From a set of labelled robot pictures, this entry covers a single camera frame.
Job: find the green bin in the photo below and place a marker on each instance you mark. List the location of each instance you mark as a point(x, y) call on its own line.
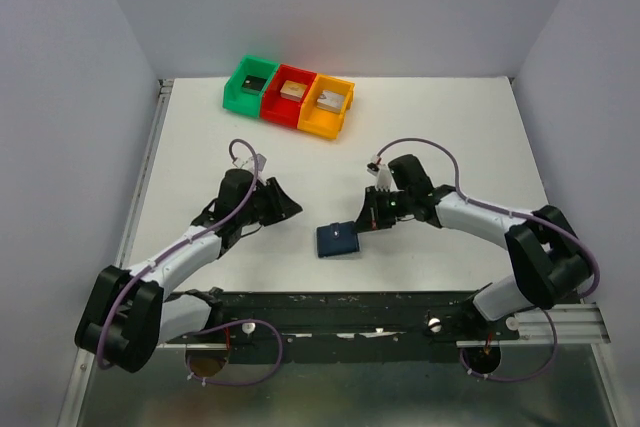
point(235, 99)

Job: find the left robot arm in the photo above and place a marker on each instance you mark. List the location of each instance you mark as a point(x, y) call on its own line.
point(131, 311)

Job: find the aluminium rail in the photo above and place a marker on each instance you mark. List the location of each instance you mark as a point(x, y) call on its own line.
point(565, 324)

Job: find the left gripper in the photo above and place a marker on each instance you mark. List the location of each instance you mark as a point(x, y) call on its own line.
point(282, 205)

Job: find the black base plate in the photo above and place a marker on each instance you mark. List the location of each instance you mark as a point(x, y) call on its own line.
point(345, 327)

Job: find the dark block in green bin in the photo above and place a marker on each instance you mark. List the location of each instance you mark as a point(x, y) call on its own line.
point(253, 84)

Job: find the grey block in yellow bin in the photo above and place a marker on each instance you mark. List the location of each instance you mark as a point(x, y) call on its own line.
point(330, 101)

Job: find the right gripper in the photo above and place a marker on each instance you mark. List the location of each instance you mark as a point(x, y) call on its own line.
point(371, 218)

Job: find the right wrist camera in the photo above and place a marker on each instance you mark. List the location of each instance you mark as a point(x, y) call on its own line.
point(382, 174)

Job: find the blue card holder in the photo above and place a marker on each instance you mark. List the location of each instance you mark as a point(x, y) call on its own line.
point(336, 239)

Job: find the red bin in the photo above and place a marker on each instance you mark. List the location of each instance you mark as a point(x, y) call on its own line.
point(282, 100)

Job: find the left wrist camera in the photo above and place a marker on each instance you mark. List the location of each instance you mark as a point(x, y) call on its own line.
point(251, 164)

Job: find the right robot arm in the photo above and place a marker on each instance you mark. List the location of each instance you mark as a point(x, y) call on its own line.
point(547, 259)

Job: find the tan block in red bin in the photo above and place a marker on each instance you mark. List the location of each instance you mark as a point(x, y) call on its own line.
point(292, 90)

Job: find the yellow bin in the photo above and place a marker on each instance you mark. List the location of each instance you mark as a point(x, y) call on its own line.
point(323, 110)

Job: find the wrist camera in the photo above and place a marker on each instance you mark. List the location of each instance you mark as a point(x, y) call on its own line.
point(251, 164)
point(382, 174)

